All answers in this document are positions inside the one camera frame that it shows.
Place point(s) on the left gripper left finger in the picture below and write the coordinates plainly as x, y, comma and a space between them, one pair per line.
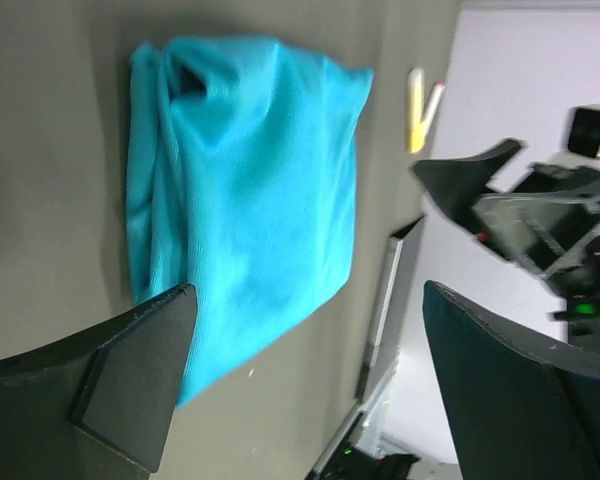
98, 404

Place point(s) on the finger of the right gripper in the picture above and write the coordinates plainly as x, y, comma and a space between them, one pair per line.
455, 185

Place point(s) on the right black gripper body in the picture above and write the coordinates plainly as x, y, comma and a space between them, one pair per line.
555, 235

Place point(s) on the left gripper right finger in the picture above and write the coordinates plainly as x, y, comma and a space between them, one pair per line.
520, 404

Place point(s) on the teal t shirt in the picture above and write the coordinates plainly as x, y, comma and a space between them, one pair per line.
241, 180

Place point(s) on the black board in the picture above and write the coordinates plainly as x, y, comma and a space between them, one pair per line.
382, 348

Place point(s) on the pink white marker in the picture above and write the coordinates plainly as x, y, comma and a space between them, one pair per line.
430, 107

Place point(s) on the yellow highlighter marker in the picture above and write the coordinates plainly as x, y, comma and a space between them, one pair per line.
416, 135

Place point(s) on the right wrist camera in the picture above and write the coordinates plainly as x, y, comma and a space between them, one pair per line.
583, 134

